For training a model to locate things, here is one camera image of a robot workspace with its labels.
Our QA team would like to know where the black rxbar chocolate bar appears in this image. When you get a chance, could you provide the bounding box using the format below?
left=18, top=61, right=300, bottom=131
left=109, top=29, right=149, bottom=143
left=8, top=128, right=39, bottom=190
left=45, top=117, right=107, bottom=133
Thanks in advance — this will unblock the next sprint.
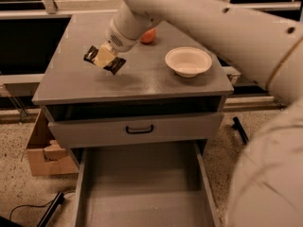
left=83, top=46, right=126, bottom=75

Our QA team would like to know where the open grey middle drawer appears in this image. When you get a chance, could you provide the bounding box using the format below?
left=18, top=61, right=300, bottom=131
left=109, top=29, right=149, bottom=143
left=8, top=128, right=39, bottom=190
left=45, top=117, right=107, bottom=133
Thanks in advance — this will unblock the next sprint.
left=71, top=141, right=220, bottom=227

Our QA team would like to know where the black drawer handle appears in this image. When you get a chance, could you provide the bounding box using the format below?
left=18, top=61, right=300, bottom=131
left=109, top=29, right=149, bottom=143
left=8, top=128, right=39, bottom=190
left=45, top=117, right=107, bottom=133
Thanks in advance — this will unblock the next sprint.
left=125, top=125, right=154, bottom=134

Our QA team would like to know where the black stand leg left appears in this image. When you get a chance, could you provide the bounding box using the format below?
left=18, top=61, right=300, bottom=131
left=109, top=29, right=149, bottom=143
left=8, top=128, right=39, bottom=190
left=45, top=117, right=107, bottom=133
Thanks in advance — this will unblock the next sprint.
left=36, top=192, right=64, bottom=227

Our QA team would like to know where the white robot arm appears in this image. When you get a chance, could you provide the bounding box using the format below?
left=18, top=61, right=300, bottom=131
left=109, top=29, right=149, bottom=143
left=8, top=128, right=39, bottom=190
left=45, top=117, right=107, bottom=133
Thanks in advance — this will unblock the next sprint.
left=110, top=0, right=303, bottom=227

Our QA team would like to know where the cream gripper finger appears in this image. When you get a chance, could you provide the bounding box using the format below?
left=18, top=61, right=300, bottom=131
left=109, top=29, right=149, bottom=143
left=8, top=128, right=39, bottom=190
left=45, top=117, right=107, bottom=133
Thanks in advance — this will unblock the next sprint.
left=94, top=44, right=117, bottom=68

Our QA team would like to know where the red apple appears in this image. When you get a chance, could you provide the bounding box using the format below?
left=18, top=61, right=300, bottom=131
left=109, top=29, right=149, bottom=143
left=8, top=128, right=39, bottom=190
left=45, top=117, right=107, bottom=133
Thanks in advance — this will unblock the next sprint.
left=140, top=28, right=156, bottom=44

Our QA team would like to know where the brown cardboard box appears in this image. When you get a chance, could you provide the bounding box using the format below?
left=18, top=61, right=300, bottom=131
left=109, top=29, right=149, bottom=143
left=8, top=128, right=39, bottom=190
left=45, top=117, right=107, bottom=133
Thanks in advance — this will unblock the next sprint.
left=26, top=112, right=78, bottom=176

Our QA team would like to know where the grey drawer cabinet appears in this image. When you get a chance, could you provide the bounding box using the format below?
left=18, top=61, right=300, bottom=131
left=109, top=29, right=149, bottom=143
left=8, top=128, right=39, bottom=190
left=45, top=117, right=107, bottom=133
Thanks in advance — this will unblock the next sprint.
left=31, top=10, right=235, bottom=163

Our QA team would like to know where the grey top drawer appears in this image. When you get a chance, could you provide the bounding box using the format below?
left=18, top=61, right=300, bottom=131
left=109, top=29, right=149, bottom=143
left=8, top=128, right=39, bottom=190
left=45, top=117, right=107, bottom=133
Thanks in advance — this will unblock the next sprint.
left=48, top=113, right=223, bottom=148

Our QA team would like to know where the black cable on floor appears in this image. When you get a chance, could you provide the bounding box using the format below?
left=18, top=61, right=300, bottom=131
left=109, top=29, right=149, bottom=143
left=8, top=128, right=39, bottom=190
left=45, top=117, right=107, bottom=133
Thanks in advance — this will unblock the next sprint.
left=9, top=190, right=77, bottom=220

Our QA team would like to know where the white paper bowl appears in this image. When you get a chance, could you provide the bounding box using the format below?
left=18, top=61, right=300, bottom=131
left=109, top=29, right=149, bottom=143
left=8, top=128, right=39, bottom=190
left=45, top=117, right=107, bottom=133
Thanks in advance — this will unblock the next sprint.
left=165, top=47, right=212, bottom=78

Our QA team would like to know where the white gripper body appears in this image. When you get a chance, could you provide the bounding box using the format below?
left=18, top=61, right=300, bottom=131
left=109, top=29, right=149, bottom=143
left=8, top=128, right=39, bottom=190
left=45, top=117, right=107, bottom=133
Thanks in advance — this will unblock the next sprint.
left=105, top=24, right=139, bottom=52

